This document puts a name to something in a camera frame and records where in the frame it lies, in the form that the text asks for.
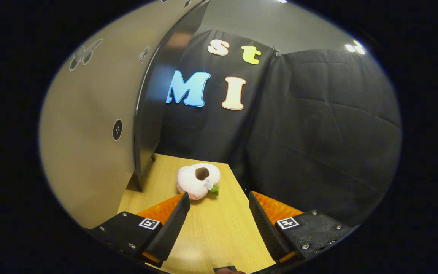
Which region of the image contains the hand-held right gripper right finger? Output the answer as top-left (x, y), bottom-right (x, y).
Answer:
top-left (248, 191), bottom-right (357, 264)

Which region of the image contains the long ceiling light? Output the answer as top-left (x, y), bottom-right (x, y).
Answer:
top-left (344, 40), bottom-right (367, 55)

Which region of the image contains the pink white plush toy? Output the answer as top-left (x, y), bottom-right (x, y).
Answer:
top-left (176, 162), bottom-right (221, 201)

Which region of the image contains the beige cabinet door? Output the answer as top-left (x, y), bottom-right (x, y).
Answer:
top-left (38, 0), bottom-right (204, 229)

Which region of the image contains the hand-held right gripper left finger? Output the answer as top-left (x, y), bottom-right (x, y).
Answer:
top-left (85, 192), bottom-right (191, 268)

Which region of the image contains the grey cabinet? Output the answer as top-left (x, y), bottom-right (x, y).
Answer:
top-left (133, 0), bottom-right (211, 192)

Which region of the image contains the black backdrop cloth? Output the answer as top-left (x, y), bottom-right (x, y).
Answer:
top-left (154, 29), bottom-right (403, 229)

